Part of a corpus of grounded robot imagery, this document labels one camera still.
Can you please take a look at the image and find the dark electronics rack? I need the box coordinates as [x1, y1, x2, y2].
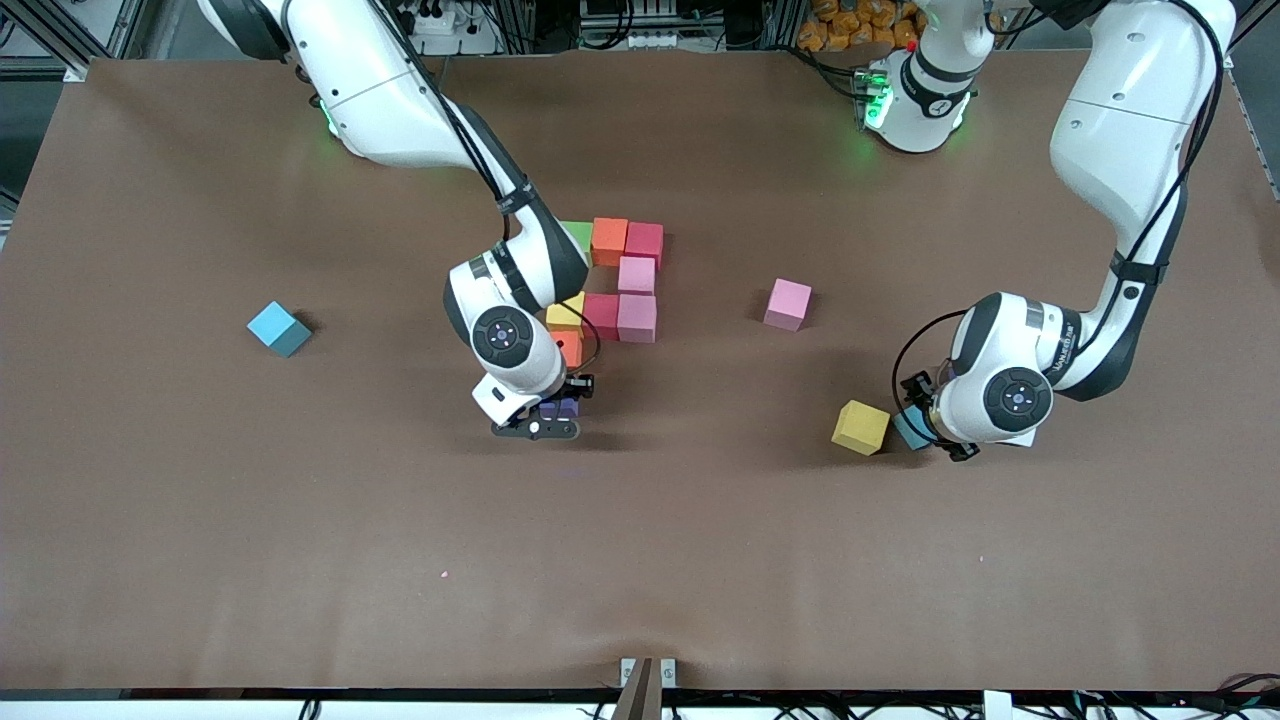
[575, 0, 726, 53]

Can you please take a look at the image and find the metal bracket with brown strip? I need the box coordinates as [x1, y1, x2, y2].
[612, 656, 678, 720]

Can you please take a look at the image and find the notched pink foam cube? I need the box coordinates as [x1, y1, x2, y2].
[764, 279, 813, 332]

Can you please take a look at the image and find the light blue foam cube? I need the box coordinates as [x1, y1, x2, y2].
[247, 301, 313, 359]

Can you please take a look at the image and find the white power strip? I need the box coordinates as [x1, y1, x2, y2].
[398, 3, 461, 36]

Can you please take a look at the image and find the orange yellow toy pile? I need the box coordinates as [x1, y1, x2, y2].
[800, 0, 921, 51]

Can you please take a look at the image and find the teal foam cube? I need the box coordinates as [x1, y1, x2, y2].
[893, 405, 937, 453]

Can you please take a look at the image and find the black cable bundle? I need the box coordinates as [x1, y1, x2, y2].
[1075, 672, 1280, 720]

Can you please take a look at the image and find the red foam cube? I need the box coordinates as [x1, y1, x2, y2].
[583, 293, 621, 342]
[624, 222, 665, 269]

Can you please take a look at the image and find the brown table cover sheet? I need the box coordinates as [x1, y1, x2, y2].
[0, 48, 1280, 693]

